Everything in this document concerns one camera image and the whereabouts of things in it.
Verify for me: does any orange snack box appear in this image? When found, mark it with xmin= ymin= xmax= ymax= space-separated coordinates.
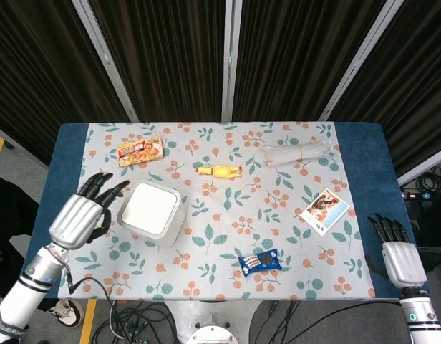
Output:
xmin=117 ymin=136 xmax=165 ymax=168

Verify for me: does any white sneaker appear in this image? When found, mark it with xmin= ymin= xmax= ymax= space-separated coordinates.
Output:
xmin=48 ymin=298 xmax=85 ymax=328

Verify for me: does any clear plastic bag roll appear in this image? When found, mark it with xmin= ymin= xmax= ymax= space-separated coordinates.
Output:
xmin=260 ymin=140 xmax=335 ymax=168

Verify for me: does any blue table cover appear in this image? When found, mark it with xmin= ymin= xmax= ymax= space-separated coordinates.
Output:
xmin=25 ymin=121 xmax=417 ymax=300

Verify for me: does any floral patterned tablecloth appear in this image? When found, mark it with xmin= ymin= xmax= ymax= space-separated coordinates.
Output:
xmin=57 ymin=121 xmax=377 ymax=301

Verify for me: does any grey metal partition post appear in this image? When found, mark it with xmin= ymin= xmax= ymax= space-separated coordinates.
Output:
xmin=220 ymin=0 xmax=243 ymax=123
xmin=70 ymin=0 xmax=140 ymax=123
xmin=319 ymin=0 xmax=406 ymax=122

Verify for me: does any illustrated picture card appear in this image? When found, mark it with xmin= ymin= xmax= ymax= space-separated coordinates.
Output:
xmin=299 ymin=188 xmax=351 ymax=237

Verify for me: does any blue Oreo cookie packet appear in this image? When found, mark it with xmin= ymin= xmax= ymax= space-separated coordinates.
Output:
xmin=238 ymin=248 xmax=282 ymax=278

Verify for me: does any power strip with plugs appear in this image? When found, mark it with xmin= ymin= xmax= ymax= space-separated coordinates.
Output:
xmin=399 ymin=190 xmax=432 ymax=202

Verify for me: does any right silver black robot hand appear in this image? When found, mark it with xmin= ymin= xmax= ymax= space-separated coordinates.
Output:
xmin=364 ymin=212 xmax=428 ymax=288

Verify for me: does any yellow rubber chicken toy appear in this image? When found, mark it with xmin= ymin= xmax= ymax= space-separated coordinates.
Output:
xmin=195 ymin=164 xmax=243 ymax=178

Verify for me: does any black cable bundle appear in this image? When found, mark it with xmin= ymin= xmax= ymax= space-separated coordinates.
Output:
xmin=64 ymin=272 xmax=402 ymax=344

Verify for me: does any white lidded bin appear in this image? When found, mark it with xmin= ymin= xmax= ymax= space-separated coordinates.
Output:
xmin=117 ymin=181 xmax=185 ymax=249

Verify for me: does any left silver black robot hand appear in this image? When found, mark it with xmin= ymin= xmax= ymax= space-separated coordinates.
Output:
xmin=48 ymin=172 xmax=131 ymax=251

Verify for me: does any person in black clothes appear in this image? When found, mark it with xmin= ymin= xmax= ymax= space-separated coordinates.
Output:
xmin=0 ymin=171 xmax=41 ymax=298

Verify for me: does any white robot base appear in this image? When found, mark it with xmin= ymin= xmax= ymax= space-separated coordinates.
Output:
xmin=162 ymin=299 xmax=264 ymax=344

